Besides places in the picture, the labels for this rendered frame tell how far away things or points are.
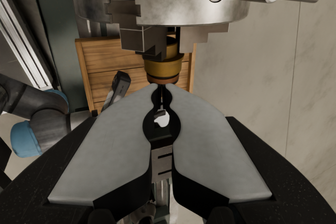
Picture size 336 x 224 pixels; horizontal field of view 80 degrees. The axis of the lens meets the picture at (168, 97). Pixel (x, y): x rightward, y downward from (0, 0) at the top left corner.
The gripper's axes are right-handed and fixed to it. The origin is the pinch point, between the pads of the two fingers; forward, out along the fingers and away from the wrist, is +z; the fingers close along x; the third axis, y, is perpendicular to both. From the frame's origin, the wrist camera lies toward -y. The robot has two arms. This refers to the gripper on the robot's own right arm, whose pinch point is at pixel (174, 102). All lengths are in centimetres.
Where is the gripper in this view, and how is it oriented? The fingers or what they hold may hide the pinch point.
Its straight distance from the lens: 51.9
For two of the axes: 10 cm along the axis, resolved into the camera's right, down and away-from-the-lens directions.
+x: 3.6, 4.7, -8.0
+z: 9.3, -1.7, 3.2
